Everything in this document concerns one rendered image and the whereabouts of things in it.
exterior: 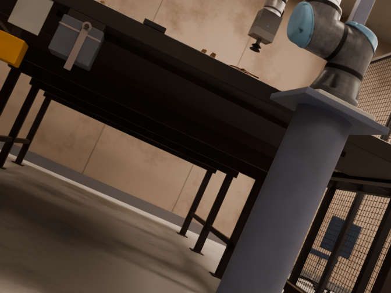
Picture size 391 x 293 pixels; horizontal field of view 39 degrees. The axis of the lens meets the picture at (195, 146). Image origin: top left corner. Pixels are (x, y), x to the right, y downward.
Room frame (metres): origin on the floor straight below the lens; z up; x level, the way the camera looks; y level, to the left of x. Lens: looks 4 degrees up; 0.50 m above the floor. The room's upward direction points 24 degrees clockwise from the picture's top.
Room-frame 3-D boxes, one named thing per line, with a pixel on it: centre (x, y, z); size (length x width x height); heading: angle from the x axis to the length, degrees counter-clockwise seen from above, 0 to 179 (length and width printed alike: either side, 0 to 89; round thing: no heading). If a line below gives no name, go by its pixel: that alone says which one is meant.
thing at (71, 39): (1.75, 0.48, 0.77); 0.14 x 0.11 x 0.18; 98
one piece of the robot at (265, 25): (2.08, -0.05, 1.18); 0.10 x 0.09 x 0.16; 15
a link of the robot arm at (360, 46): (1.59, -0.30, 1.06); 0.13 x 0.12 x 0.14; 104
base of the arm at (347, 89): (1.60, -0.31, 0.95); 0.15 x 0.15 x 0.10
